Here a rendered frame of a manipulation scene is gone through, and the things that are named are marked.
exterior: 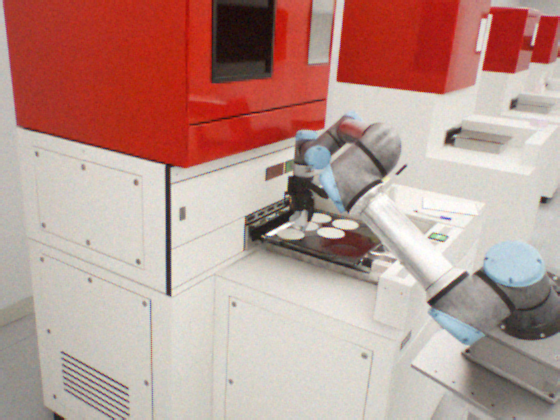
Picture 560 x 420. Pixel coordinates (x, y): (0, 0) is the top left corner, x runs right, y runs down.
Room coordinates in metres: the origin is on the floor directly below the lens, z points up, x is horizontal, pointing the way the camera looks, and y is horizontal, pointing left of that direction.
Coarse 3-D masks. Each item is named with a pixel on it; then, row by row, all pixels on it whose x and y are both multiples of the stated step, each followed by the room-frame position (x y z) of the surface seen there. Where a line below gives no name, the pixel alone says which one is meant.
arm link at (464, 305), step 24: (360, 144) 1.30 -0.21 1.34; (336, 168) 1.28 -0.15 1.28; (360, 168) 1.26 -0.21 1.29; (336, 192) 1.25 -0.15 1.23; (360, 192) 1.23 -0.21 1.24; (384, 192) 1.26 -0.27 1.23; (360, 216) 1.24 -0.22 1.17; (384, 216) 1.20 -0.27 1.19; (384, 240) 1.19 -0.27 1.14; (408, 240) 1.16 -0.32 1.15; (408, 264) 1.14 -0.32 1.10; (432, 264) 1.12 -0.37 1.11; (432, 288) 1.10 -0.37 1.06; (456, 288) 1.07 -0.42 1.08; (480, 288) 1.06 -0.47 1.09; (432, 312) 1.07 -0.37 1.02; (456, 312) 1.04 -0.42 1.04; (480, 312) 1.03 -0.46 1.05; (504, 312) 1.04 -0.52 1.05; (456, 336) 1.03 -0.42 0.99; (480, 336) 1.03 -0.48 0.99
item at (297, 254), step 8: (272, 248) 1.79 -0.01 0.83; (280, 248) 1.77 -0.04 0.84; (288, 248) 1.76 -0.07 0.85; (288, 256) 1.75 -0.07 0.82; (296, 256) 1.73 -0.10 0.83; (304, 256) 1.72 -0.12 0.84; (312, 256) 1.70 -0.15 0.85; (312, 264) 1.70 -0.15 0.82; (320, 264) 1.68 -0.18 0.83; (328, 264) 1.67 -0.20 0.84; (336, 264) 1.65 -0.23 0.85; (344, 264) 1.66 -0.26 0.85; (344, 272) 1.64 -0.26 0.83; (352, 272) 1.62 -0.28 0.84; (360, 272) 1.61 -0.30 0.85; (368, 272) 1.60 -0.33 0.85; (368, 280) 1.59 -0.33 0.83
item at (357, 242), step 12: (336, 216) 1.99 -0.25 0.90; (276, 228) 1.81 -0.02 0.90; (360, 228) 1.87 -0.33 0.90; (288, 240) 1.71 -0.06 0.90; (300, 240) 1.72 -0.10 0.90; (312, 240) 1.73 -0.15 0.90; (324, 240) 1.74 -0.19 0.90; (336, 240) 1.74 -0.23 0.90; (348, 240) 1.75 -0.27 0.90; (360, 240) 1.76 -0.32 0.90; (372, 240) 1.76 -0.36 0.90; (336, 252) 1.64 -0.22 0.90; (348, 252) 1.65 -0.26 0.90; (360, 252) 1.65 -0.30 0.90
